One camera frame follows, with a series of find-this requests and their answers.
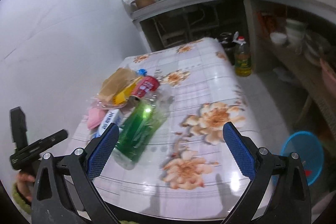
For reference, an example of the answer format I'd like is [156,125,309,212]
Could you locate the blue white toothpaste box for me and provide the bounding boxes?
[94,109,123,138]

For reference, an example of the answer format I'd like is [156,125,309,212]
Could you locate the yellow small box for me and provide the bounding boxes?
[112,87,134,105]

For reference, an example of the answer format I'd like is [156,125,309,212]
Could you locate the green plastic drink bottle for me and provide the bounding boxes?
[112,84,174,170]

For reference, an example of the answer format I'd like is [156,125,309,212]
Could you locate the brown paper bag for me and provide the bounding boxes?
[96,67,141,106]

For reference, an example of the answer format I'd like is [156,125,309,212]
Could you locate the red milk can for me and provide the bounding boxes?
[130,76,160,100]

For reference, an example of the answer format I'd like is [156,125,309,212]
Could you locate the blue wrapper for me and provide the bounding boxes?
[137,69,147,76]

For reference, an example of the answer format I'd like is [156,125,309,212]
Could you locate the blue plastic trash basket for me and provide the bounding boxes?
[280,131,324,186]

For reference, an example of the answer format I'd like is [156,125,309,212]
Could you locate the left hand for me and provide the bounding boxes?
[17,170,35,202]

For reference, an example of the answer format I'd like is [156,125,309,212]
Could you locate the pink sponge pack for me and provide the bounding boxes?
[87,108,107,130]

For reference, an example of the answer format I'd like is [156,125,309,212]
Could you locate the floral tablecloth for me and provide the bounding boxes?
[94,38,264,220]

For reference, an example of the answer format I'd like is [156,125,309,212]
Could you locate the pink plastic basin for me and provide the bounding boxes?
[319,59,336,98]

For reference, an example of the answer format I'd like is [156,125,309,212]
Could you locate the cooking oil bottle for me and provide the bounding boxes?
[232,31,252,77]

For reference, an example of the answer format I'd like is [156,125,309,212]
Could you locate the white bowl on shelf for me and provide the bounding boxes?
[269,32,287,46]

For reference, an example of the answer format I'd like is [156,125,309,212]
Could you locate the stacked bowls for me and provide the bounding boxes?
[285,18,307,46]

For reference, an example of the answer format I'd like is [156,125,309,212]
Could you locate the dark clay jar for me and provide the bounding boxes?
[219,32,235,56]

